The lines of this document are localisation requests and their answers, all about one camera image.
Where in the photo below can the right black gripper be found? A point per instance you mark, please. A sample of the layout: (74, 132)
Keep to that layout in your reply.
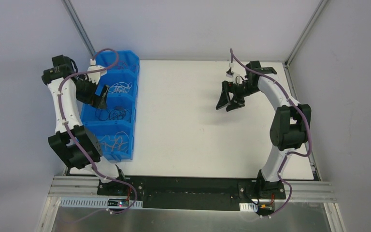
(234, 94)

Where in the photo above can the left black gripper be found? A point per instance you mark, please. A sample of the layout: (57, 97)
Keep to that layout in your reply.
(95, 97)

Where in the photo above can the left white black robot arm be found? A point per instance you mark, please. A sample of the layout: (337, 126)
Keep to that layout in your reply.
(72, 141)

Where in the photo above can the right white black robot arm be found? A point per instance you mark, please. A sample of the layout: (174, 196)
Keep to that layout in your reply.
(289, 126)

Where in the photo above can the blue plastic bin row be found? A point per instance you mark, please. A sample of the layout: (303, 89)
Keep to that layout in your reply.
(114, 127)

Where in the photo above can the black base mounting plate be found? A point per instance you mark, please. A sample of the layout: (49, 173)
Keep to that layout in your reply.
(193, 193)

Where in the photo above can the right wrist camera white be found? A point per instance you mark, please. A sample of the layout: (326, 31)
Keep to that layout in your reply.
(230, 73)

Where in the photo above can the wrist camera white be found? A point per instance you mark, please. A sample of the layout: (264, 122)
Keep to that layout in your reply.
(95, 72)
(230, 73)

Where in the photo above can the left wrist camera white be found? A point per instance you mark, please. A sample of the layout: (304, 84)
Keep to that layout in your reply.
(95, 72)

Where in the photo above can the aluminium frame rail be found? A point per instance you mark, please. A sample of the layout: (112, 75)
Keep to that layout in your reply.
(86, 186)

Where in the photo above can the white slotted cable duct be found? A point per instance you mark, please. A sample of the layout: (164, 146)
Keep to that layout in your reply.
(103, 203)

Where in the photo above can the left corner aluminium post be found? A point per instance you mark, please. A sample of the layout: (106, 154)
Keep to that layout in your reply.
(68, 5)

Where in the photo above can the corner aluminium post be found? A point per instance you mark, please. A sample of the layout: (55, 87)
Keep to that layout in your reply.
(308, 27)
(68, 5)

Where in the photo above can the right corner aluminium post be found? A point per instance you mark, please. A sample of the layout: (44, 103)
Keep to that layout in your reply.
(308, 27)

